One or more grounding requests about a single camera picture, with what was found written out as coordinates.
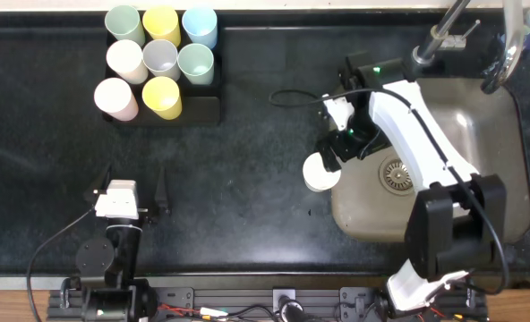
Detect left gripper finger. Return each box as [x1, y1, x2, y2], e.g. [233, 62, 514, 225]
[84, 163, 113, 203]
[154, 165, 173, 217]

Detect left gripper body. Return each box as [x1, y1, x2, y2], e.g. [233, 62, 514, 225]
[138, 206, 159, 225]

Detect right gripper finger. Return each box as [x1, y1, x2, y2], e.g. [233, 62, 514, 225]
[314, 136, 343, 174]

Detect white cup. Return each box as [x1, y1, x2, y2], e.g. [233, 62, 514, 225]
[302, 151, 343, 193]

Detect yellow cup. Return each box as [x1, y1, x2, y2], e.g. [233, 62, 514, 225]
[141, 4, 182, 48]
[141, 75, 184, 121]

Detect pink cup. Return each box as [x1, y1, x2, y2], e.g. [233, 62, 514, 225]
[93, 77, 140, 123]

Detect black tray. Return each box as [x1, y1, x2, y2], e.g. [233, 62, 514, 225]
[101, 26, 224, 127]

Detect cream cup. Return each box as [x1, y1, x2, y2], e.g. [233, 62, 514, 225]
[105, 38, 150, 86]

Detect pale green cup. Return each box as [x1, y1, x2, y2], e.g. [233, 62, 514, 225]
[104, 4, 146, 47]
[176, 42, 216, 86]

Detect grey cup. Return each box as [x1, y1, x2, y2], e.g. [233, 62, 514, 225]
[141, 38, 182, 82]

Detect steel sink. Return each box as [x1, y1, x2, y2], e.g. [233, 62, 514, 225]
[329, 78, 530, 245]

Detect steel tap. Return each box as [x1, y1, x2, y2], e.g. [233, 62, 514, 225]
[410, 0, 530, 96]

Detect blue cup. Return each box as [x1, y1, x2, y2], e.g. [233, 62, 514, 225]
[181, 6, 218, 50]

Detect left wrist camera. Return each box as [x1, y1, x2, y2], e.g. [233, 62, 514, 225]
[93, 179, 149, 220]

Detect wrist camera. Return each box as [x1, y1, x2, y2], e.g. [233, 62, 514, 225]
[321, 93, 356, 131]
[93, 179, 149, 220]

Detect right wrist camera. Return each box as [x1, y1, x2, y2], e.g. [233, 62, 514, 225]
[321, 93, 356, 131]

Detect mounting rail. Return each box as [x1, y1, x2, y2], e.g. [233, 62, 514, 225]
[47, 285, 490, 322]

